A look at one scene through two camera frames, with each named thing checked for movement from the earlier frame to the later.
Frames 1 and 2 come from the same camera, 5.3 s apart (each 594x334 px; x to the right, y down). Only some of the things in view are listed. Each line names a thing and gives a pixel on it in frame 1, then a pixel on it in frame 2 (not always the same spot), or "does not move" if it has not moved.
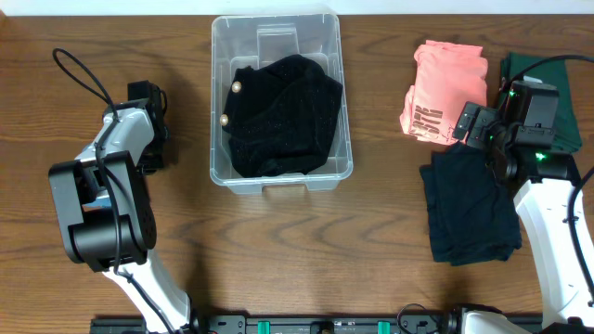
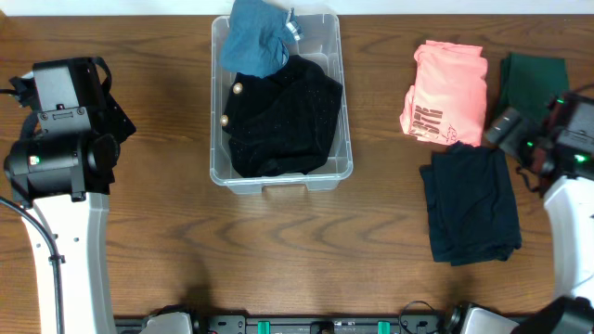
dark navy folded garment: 471,217 does not move
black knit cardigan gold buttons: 279,116 does not move
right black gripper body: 487,126 -> 524,139
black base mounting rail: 291,324 does not move
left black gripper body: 151,151 -> 119,122
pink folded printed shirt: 446,77 does not move
